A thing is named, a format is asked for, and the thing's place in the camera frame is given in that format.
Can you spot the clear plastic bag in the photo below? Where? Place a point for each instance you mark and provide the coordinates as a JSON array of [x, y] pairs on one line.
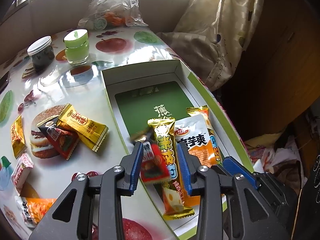
[[103, 14]]

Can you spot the red white small snack packet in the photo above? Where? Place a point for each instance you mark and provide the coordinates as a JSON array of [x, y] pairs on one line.
[[153, 168]]

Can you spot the gold rice bar snack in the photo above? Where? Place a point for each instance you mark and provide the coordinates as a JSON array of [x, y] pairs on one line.
[[172, 190]]

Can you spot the gold peanut crisp candy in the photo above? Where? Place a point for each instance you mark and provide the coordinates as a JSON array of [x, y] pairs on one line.
[[17, 137], [90, 132]]

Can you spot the white red sesame nougat candy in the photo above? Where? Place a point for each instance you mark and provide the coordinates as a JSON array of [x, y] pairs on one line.
[[21, 171]]

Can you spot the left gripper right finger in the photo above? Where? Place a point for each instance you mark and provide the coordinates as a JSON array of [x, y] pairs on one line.
[[227, 203]]

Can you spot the green glass jar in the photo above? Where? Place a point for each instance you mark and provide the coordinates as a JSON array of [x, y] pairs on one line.
[[77, 46]]

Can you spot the black smartphone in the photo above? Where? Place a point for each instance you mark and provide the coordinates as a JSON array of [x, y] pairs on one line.
[[4, 81]]

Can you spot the green cardboard box tray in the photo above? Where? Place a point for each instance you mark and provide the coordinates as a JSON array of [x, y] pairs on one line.
[[157, 94]]

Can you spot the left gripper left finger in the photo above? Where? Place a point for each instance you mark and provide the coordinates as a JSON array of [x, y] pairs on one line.
[[71, 215]]

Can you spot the dark jar white lid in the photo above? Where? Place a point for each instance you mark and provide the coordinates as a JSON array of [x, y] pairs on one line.
[[41, 53]]

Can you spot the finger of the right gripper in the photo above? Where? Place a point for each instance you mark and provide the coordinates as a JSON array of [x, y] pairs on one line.
[[233, 167]]

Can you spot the red black snack packet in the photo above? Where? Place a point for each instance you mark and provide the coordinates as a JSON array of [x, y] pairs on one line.
[[63, 140]]

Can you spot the white orange konjac snack packet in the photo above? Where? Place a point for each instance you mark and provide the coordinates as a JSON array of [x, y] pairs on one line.
[[193, 132]]

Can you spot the beige patterned curtain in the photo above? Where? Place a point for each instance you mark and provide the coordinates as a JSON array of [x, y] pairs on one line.
[[211, 36]]

